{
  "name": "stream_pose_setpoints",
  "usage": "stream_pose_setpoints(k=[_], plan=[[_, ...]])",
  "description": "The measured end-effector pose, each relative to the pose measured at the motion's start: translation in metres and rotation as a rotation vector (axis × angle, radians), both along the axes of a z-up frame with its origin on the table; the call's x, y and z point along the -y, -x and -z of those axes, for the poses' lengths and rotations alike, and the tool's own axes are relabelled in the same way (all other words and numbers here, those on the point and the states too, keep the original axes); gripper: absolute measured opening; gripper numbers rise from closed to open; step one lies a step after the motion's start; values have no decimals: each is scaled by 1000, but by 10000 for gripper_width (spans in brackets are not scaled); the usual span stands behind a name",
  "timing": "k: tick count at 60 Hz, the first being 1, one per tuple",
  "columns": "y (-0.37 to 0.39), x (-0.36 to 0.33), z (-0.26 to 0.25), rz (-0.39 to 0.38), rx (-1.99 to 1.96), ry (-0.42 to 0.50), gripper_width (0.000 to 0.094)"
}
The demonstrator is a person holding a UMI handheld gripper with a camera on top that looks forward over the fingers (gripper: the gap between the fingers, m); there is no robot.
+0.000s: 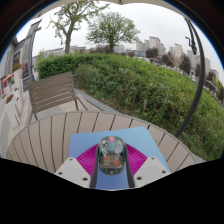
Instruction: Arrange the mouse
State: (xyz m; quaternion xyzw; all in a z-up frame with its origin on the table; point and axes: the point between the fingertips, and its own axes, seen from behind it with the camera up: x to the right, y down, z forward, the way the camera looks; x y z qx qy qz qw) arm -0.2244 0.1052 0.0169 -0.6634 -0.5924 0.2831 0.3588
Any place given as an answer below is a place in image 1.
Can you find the transparent green computer mouse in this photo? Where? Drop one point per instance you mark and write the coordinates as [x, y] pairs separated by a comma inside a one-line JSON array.
[[111, 155]]

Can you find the tall grey sign pillar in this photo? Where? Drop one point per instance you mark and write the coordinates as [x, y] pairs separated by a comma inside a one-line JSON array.
[[28, 56]]

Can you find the round-crowned green tree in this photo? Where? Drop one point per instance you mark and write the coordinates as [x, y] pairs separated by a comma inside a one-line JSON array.
[[111, 28]]

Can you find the dark curved umbrella pole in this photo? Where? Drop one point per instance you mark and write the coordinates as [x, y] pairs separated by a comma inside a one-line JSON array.
[[196, 90]]

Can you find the distant apartment buildings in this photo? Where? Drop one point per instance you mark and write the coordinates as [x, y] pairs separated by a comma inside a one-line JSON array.
[[155, 43]]

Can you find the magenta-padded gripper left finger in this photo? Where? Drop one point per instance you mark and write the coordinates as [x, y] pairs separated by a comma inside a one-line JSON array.
[[86, 160]]

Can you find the blue mouse pad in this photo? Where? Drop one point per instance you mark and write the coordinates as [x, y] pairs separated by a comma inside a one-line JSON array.
[[83, 141]]

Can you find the white planter with flowers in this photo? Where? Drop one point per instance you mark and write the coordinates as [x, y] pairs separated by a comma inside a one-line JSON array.
[[13, 111], [17, 78]]

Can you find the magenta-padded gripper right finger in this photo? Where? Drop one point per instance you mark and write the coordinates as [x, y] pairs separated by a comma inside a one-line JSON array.
[[137, 160]]

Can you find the tall thin-crowned tree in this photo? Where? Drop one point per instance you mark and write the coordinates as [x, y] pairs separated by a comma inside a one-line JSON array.
[[68, 36]]

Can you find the green hedge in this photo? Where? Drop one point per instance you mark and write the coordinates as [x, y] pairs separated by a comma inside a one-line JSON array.
[[133, 90]]

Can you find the grey slatted patio chair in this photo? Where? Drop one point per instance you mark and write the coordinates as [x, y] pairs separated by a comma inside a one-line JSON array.
[[51, 91]]

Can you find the dark storefront building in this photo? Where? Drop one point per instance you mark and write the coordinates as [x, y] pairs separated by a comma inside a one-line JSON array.
[[10, 63]]

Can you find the beige patio umbrella canopy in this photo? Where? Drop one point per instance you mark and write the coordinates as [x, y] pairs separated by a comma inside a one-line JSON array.
[[133, 1]]

